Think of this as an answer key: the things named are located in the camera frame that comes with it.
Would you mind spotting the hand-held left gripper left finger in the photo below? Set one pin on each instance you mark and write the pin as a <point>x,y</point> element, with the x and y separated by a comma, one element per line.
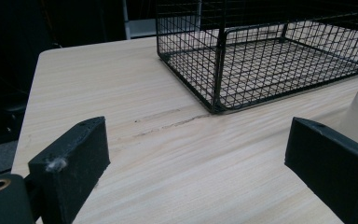
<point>71,161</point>

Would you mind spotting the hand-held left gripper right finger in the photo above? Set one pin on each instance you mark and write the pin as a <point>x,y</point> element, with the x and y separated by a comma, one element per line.
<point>332,161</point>

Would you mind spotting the dark equipment with screws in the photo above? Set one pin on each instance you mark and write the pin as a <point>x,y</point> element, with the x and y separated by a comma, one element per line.
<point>0,123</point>

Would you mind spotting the grey metal stand pole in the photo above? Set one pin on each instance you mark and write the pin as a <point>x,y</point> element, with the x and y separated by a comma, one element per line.
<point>126,18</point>

